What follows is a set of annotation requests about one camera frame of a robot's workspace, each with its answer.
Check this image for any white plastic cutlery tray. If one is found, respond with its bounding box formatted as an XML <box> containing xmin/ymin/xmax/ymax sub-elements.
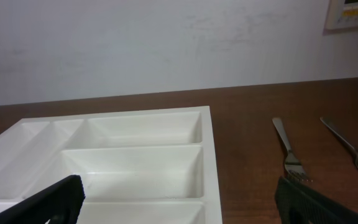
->
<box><xmin>0</xmin><ymin>106</ymin><xmax>223</xmax><ymax>224</ymax></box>

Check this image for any white wall control panel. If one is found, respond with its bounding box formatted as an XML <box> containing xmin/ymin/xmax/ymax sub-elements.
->
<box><xmin>324</xmin><ymin>0</ymin><xmax>358</xmax><ymax>30</ymax></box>

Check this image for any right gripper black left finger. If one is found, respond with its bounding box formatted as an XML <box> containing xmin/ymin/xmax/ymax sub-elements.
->
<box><xmin>0</xmin><ymin>175</ymin><xmax>85</xmax><ymax>224</ymax></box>

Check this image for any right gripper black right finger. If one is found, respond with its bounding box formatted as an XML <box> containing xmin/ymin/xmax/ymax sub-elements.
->
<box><xmin>275</xmin><ymin>177</ymin><xmax>358</xmax><ymax>224</ymax></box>

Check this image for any steel fork nearer tray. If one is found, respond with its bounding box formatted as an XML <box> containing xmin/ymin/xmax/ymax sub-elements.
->
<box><xmin>272</xmin><ymin>118</ymin><xmax>311</xmax><ymax>182</ymax></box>

